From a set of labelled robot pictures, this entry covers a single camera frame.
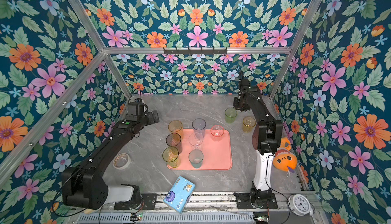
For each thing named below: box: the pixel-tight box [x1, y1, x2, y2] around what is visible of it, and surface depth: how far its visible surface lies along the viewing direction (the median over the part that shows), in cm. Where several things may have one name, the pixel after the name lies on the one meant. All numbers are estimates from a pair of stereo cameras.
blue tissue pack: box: [162, 175, 196, 215], surface depth 73 cm
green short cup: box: [224, 107, 238, 124], surface depth 103 cm
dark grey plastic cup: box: [165, 132, 183, 155], surface depth 84 cm
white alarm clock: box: [288, 193, 314, 216], surface depth 70 cm
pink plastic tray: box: [166, 128, 233, 171], surface depth 91 cm
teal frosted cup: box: [188, 148, 205, 169], surface depth 81 cm
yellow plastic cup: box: [168, 119, 184, 140], surface depth 88 cm
